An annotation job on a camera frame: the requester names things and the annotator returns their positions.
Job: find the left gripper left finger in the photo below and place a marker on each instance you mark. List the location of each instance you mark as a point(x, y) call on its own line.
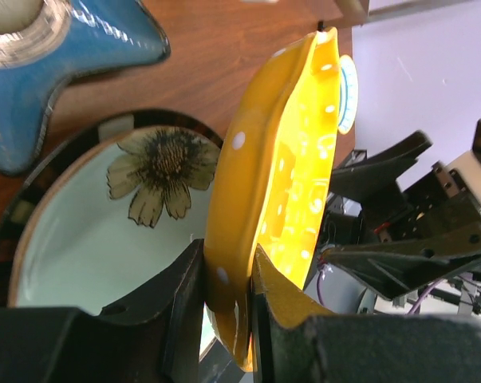
point(150, 335)

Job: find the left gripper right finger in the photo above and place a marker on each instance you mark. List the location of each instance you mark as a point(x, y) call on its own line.
point(295, 339)

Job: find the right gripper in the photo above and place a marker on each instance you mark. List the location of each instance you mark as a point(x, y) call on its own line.
point(446, 200)

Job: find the yellow polka dot plate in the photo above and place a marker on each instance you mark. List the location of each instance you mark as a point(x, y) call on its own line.
point(271, 181)

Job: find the mint flower plate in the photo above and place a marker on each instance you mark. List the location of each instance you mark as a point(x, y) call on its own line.
point(119, 215)

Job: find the yellow blue small bowl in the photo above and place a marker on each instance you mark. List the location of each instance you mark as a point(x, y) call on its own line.
point(349, 95)

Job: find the black striped plate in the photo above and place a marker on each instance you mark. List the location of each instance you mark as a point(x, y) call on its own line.
point(30, 191)

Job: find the blue star-shaped dish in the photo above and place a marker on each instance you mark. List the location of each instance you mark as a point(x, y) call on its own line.
point(103, 36)

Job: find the small round patterned saucer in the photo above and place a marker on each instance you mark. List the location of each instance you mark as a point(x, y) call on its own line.
point(30, 30)

